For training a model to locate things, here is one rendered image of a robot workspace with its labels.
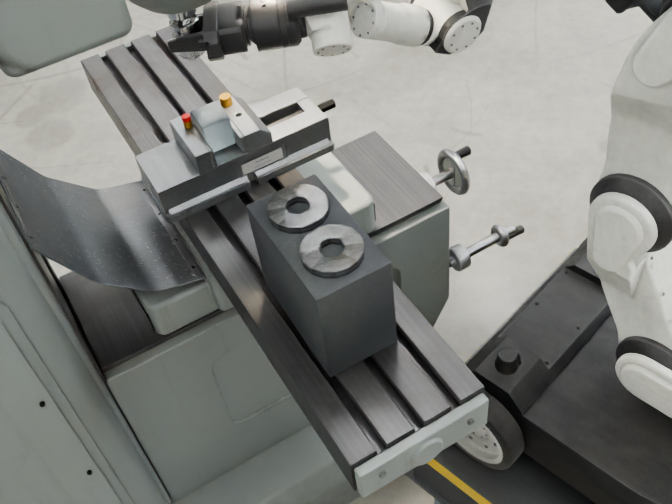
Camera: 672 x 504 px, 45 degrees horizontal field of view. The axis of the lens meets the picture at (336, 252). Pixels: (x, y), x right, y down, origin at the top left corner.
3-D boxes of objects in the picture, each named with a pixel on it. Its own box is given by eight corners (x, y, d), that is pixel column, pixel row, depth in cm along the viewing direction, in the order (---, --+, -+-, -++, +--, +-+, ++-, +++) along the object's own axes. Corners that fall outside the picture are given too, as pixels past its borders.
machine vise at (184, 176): (300, 109, 164) (293, 64, 156) (336, 149, 155) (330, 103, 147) (140, 179, 155) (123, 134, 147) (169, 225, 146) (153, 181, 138)
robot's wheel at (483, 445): (522, 469, 166) (530, 419, 151) (508, 486, 164) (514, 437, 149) (445, 413, 176) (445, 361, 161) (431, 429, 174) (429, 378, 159)
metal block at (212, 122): (222, 126, 151) (215, 100, 147) (236, 143, 148) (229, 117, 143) (197, 136, 150) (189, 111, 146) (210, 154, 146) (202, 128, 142)
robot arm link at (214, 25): (200, -14, 133) (272, -25, 133) (214, 36, 140) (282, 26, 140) (199, 28, 125) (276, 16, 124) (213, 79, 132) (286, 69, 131)
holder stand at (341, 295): (328, 253, 138) (314, 165, 123) (398, 341, 124) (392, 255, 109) (265, 284, 134) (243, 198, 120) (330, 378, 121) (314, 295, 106)
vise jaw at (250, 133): (244, 107, 155) (240, 90, 152) (273, 141, 148) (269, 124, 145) (216, 119, 154) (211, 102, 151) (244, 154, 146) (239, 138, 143)
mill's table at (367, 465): (177, 48, 198) (169, 20, 192) (493, 424, 122) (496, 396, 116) (88, 84, 192) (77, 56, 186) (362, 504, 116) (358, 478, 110)
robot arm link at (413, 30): (350, 21, 143) (426, 32, 155) (380, 57, 138) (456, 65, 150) (378, -32, 136) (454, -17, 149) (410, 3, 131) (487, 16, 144)
